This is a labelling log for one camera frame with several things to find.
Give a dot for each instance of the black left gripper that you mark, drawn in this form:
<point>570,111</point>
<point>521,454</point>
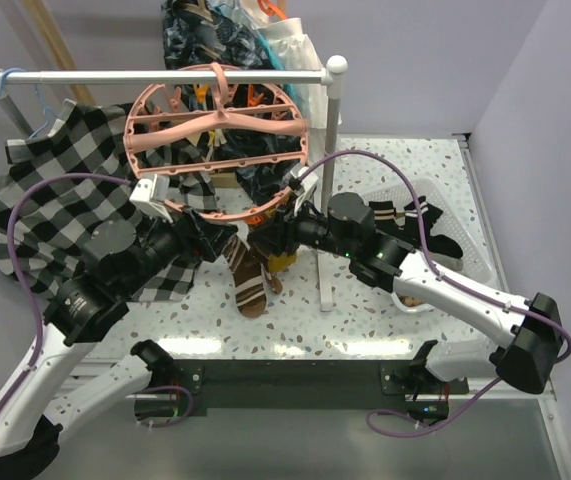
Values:
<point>198,239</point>

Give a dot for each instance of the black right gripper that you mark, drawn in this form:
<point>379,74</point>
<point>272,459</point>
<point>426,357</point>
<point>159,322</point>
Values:
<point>278,238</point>

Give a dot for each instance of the yellow sock with pattern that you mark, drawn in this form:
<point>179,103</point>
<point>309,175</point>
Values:
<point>287,202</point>

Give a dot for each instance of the brown striped sock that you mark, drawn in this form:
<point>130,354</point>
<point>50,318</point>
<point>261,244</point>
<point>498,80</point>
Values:
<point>249,288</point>
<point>271,280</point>

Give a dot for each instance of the pink round clip hanger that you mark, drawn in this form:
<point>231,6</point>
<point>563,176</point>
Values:
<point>172,130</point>

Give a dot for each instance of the black striped sock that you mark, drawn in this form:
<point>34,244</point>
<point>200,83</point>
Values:
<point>387,218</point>

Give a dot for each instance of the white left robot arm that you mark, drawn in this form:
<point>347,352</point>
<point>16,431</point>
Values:
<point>117,264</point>

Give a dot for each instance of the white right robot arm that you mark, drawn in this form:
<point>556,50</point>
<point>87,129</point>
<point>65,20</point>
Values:
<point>522,339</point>

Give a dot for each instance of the orange plastic hanger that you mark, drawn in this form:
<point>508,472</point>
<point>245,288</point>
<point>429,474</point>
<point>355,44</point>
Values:
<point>274,8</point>

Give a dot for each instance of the dark blue patterned garment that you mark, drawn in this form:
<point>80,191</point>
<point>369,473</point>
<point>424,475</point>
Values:
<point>194,34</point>

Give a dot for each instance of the black white checkered shirt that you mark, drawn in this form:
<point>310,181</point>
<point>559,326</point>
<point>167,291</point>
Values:
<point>56,221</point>

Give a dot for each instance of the teal garment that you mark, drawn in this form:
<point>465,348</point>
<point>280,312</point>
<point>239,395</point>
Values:
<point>272,34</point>

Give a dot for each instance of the white garment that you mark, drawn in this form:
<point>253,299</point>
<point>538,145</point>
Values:
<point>311,98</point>

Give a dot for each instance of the white plastic basket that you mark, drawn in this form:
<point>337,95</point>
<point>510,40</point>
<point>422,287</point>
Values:
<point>476,263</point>

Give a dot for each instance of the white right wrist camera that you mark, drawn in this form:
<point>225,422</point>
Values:
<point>302,184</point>

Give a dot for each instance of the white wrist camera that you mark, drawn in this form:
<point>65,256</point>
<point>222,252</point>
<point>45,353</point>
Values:
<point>302,184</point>
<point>149,196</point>

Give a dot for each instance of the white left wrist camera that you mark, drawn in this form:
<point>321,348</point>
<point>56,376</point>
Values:
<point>149,196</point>

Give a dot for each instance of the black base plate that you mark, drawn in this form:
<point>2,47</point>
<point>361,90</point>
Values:
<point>313,385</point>

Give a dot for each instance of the wooden frame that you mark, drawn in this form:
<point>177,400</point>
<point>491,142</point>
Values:
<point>49,31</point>

